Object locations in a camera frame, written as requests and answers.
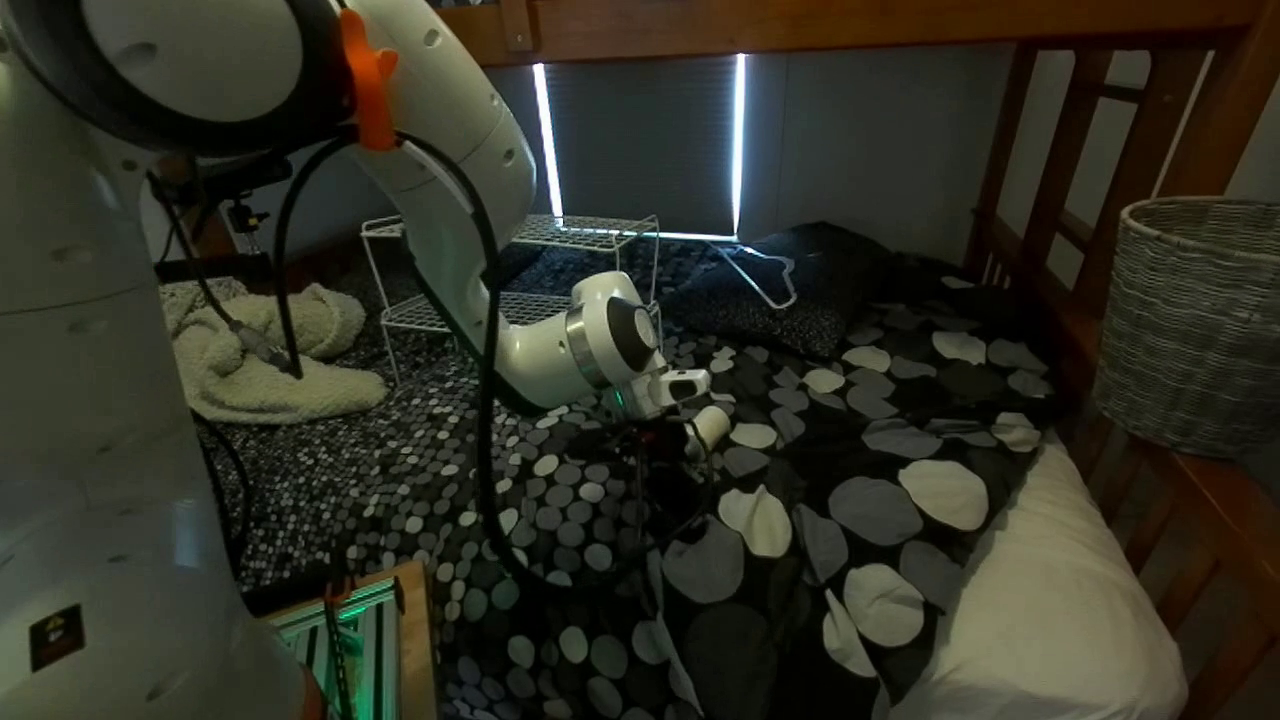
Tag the grey window blind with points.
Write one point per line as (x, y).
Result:
(640, 145)

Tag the brown wooden bunk bed frame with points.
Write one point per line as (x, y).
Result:
(801, 25)

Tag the wooden crate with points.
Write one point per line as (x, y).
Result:
(415, 642)

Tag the white crumpled towel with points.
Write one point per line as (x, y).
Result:
(265, 383)

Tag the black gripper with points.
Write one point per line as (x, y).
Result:
(677, 432)

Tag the black grey-dotted bed cover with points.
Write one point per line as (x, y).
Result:
(880, 506)

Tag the grey wicker basket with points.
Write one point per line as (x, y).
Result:
(1184, 320)

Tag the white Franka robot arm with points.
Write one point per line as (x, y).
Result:
(83, 400)

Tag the white pillow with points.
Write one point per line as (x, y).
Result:
(1065, 615)

